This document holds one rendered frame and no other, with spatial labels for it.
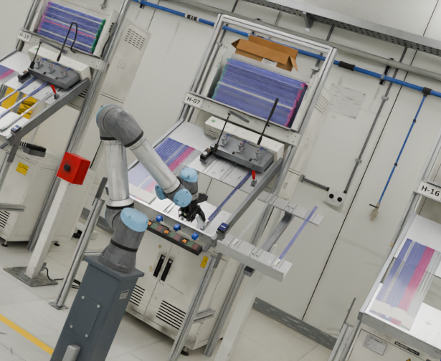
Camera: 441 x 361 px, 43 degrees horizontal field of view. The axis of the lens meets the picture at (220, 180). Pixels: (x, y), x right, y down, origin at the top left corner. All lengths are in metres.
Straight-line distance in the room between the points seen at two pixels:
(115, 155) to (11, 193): 1.68
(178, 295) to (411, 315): 1.28
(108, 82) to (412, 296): 2.47
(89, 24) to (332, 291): 2.69
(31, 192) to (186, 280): 1.27
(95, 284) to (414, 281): 1.42
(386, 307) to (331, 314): 2.03
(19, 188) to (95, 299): 1.70
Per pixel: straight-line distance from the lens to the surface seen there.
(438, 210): 3.19
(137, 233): 2.27
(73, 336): 2.39
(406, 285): 2.73
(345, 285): 4.59
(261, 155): 3.13
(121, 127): 2.18
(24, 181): 3.85
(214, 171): 3.12
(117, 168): 2.33
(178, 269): 3.20
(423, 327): 2.63
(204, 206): 2.93
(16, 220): 3.88
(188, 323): 2.87
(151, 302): 3.30
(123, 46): 4.08
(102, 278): 2.29
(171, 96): 5.25
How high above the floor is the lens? 1.17
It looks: 4 degrees down
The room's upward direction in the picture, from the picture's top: 22 degrees clockwise
